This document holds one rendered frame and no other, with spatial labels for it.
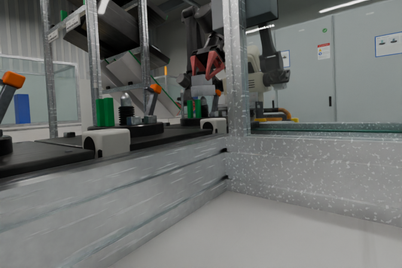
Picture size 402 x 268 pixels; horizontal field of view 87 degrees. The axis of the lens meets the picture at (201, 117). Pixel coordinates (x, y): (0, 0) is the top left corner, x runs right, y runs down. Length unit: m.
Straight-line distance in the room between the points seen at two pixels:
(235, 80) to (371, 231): 0.27
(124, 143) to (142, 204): 0.08
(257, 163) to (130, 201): 0.21
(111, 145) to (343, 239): 0.29
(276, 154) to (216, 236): 0.16
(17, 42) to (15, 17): 0.80
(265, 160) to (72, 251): 0.27
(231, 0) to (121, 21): 0.44
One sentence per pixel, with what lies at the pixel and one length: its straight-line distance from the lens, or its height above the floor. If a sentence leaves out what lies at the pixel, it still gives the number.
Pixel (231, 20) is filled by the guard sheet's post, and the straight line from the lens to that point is 0.42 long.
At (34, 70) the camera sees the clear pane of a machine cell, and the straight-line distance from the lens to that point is 4.47.
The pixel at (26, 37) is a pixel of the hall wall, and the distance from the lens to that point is 9.45.
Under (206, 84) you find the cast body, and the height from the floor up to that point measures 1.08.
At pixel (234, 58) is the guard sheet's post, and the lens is 0.40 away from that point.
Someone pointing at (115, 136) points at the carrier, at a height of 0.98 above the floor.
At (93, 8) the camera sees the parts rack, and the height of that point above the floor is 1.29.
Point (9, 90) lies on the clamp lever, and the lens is 0.37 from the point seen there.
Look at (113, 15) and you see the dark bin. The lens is 0.78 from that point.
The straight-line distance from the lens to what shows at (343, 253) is 0.29.
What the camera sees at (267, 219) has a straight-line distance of 0.33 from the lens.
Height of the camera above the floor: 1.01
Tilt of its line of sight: 2 degrees down
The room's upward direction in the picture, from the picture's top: 3 degrees counter-clockwise
